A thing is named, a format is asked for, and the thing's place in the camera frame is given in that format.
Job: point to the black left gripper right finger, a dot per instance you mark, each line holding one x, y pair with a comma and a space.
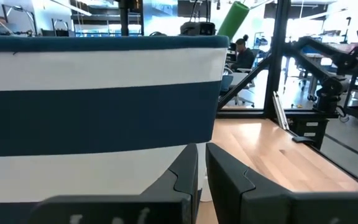
253, 205

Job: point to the black vertical frame post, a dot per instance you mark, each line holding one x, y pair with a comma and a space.
277, 62
124, 21

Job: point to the silver aluminium bar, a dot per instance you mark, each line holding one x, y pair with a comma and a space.
280, 110

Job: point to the black horizontal frame bar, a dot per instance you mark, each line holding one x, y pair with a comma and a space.
244, 114

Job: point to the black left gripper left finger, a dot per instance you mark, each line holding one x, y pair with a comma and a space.
154, 208

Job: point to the black box with white labels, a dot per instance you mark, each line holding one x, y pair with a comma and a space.
320, 137

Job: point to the green foam roll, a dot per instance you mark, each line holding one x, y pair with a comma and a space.
233, 20

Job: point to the small black flat clamp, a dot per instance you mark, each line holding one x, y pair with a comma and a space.
303, 140

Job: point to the black wheeled cart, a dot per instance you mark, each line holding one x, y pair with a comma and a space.
357, 112

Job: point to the black diagonal frame brace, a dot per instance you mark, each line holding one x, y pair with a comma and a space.
244, 82

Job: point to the blue white striped cloth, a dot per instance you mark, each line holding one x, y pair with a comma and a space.
89, 118

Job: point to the seated person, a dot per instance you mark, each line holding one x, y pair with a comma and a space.
244, 57

